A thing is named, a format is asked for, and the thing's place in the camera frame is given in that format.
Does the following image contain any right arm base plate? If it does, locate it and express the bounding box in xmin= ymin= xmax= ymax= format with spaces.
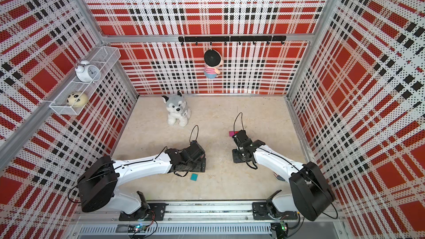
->
xmin=252 ymin=202 xmax=298 ymax=220

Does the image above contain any white alarm clock on shelf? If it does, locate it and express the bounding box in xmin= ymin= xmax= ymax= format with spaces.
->
xmin=75 ymin=60 xmax=101 ymax=83

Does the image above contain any teal cube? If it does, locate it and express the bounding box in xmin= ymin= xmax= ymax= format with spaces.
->
xmin=190 ymin=173 xmax=198 ymax=181

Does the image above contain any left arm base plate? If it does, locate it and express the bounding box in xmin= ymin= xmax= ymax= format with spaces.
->
xmin=118 ymin=202 xmax=167 ymax=221

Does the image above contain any aluminium front rail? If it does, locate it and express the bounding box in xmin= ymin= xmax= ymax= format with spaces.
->
xmin=64 ymin=200 xmax=353 ymax=239

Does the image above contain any black hook rail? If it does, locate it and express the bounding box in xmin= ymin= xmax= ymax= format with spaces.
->
xmin=178 ymin=35 xmax=287 ymax=44

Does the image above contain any cream panda ball toy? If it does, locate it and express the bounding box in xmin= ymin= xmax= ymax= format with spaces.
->
xmin=66 ymin=92 xmax=89 ymax=108

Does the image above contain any white wire wall shelf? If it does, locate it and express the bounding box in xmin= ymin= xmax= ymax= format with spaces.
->
xmin=50 ymin=46 xmax=121 ymax=116

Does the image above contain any hanging doll with black hat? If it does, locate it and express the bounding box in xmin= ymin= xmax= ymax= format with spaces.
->
xmin=204 ymin=49 xmax=224 ymax=79

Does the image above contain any left green circuit board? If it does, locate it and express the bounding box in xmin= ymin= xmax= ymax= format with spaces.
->
xmin=128 ymin=224 xmax=149 ymax=233

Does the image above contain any husky plush toy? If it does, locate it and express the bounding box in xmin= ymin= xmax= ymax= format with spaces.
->
xmin=162 ymin=91 xmax=191 ymax=127

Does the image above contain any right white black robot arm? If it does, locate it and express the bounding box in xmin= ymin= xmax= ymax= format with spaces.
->
xmin=232 ymin=130 xmax=335 ymax=221

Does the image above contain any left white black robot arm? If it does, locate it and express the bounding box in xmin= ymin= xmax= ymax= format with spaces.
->
xmin=76 ymin=141 xmax=206 ymax=220

